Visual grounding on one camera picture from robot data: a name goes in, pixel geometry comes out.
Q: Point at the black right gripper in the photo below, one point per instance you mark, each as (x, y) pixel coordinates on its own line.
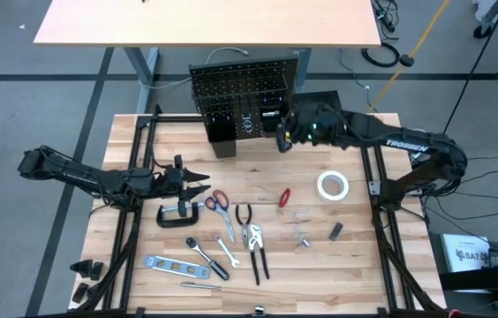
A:
(306, 128)

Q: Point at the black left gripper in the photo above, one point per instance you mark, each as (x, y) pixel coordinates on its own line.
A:
(173, 181)

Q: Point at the large chrome socket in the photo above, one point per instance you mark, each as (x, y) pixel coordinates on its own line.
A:
(271, 114)

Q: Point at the chrome combination wrench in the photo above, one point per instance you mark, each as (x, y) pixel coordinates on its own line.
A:
(227, 252)

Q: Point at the black metal peg board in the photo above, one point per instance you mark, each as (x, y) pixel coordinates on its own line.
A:
(231, 88)

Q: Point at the long chrome socket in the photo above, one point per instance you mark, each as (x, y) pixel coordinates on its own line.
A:
(306, 242)

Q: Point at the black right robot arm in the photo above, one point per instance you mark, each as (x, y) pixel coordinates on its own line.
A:
(408, 141)

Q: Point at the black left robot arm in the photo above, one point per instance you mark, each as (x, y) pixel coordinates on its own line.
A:
(77, 174)

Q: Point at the small black peg board bin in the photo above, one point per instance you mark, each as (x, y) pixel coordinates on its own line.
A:
(271, 124)

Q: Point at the tall black peg board bin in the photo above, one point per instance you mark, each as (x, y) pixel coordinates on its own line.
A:
(224, 146)

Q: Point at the black perforated metal panel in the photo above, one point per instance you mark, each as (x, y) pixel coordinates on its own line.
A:
(315, 98)

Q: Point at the black C clamp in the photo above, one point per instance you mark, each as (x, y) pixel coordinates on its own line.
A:
(174, 223)

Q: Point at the white masking tape roll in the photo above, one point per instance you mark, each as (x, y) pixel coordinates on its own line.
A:
(322, 185)

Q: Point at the silver pen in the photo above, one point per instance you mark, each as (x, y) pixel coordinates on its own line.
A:
(200, 285)

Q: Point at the small black block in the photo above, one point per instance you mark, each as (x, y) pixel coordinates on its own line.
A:
(336, 231)

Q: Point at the black round floor puck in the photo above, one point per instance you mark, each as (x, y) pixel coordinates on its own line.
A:
(406, 60)

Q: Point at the black printed plastic part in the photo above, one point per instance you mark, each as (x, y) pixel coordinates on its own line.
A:
(80, 292)
(85, 269)

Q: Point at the light wooden desk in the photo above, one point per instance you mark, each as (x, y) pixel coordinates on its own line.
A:
(209, 22)

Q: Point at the white printed box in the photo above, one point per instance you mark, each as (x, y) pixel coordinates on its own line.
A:
(465, 252)

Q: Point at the black shelf unit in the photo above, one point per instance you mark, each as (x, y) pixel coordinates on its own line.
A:
(487, 282)

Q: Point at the silver table edge camera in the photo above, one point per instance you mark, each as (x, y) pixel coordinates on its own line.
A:
(259, 310)

